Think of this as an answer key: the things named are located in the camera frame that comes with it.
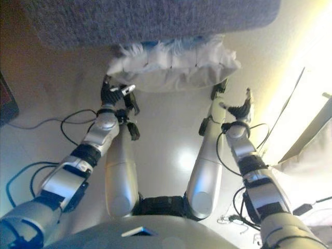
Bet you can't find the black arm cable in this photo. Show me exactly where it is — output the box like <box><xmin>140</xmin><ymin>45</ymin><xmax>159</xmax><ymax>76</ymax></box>
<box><xmin>5</xmin><ymin>108</ymin><xmax>100</xmax><ymax>207</ymax></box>
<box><xmin>217</xmin><ymin>122</ymin><xmax>270</xmax><ymax>230</ymax></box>

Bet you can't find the black power adapter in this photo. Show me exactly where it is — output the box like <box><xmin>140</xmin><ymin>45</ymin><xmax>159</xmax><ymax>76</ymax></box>
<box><xmin>292</xmin><ymin>196</ymin><xmax>332</xmax><ymax>216</ymax></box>

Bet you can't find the glossy dark tv cabinet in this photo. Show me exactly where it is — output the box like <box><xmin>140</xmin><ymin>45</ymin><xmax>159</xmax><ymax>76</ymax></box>
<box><xmin>0</xmin><ymin>72</ymin><xmax>20</xmax><ymax>127</ymax></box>

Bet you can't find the silver robot left leg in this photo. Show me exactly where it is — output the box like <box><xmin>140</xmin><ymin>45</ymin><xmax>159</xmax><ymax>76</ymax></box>
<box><xmin>104</xmin><ymin>77</ymin><xmax>142</xmax><ymax>218</ymax></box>

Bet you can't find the grey fabric armchair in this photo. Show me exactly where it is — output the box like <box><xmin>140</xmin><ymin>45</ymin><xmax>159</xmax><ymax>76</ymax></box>
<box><xmin>23</xmin><ymin>0</ymin><xmax>282</xmax><ymax>50</ymax></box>

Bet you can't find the black floor cable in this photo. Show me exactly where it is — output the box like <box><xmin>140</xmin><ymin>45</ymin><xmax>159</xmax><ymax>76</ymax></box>
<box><xmin>9</xmin><ymin>118</ymin><xmax>64</xmax><ymax>130</ymax></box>

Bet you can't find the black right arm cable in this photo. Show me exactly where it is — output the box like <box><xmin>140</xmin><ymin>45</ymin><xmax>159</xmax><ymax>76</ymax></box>
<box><xmin>217</xmin><ymin>122</ymin><xmax>270</xmax><ymax>230</ymax></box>

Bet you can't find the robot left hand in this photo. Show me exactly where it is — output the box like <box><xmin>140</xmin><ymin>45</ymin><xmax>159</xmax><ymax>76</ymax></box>
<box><xmin>100</xmin><ymin>74</ymin><xmax>137</xmax><ymax>108</ymax></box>

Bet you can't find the white fringed cushion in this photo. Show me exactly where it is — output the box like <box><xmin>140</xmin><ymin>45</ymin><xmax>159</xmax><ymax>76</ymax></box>
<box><xmin>107</xmin><ymin>33</ymin><xmax>242</xmax><ymax>93</ymax></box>

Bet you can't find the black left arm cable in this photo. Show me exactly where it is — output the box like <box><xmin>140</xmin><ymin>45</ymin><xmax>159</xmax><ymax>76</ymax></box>
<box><xmin>5</xmin><ymin>108</ymin><xmax>100</xmax><ymax>207</ymax></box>

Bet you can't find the white bed mattress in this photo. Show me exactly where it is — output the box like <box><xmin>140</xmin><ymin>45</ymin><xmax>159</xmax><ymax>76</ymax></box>
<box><xmin>276</xmin><ymin>92</ymin><xmax>332</xmax><ymax>236</ymax></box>

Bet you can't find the grey robot torso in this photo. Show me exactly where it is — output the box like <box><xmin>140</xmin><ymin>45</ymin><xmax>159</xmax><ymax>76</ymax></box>
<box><xmin>43</xmin><ymin>196</ymin><xmax>263</xmax><ymax>249</ymax></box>

